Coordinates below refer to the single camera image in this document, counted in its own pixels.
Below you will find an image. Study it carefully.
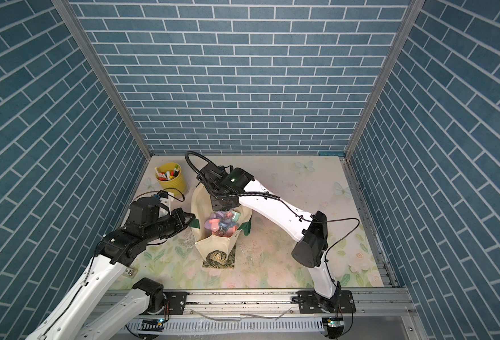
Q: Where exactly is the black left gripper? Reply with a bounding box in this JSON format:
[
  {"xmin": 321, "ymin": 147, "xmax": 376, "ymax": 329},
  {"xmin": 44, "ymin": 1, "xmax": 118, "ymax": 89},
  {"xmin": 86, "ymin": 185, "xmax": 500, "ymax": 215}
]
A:
[{"xmin": 144, "ymin": 207, "xmax": 197, "ymax": 242}]

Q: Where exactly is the teal hourglass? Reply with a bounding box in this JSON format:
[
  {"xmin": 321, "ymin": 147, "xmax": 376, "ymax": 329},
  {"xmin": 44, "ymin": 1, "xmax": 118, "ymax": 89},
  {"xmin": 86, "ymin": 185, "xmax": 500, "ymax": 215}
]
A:
[{"xmin": 231, "ymin": 211, "xmax": 241, "ymax": 223}]

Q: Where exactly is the blue hourglass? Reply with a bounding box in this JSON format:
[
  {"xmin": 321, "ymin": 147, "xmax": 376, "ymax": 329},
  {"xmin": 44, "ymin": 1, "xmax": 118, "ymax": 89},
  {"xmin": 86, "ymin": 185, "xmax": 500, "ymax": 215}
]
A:
[{"xmin": 224, "ymin": 218, "xmax": 235, "ymax": 230}]

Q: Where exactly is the cream canvas tote bag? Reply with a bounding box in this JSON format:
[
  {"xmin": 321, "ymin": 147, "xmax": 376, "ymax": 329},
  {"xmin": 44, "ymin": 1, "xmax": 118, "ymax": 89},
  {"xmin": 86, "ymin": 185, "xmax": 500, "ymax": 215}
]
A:
[{"xmin": 190, "ymin": 184, "xmax": 253, "ymax": 269}]

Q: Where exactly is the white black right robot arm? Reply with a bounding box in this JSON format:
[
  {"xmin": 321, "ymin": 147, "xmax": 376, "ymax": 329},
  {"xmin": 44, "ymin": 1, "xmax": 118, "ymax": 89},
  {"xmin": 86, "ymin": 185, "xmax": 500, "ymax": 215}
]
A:
[{"xmin": 192, "ymin": 162, "xmax": 344, "ymax": 313}]

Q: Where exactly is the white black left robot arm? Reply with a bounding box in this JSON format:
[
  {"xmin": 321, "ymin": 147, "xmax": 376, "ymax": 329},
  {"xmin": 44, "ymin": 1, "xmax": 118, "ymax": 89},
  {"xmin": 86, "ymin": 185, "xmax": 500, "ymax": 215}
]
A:
[{"xmin": 27, "ymin": 194, "xmax": 195, "ymax": 339}]

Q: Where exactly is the yellow cup with markers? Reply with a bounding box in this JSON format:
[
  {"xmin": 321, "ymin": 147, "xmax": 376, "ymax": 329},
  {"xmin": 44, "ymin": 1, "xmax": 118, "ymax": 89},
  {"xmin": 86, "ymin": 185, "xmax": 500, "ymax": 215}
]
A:
[{"xmin": 154, "ymin": 162, "xmax": 187, "ymax": 196}]

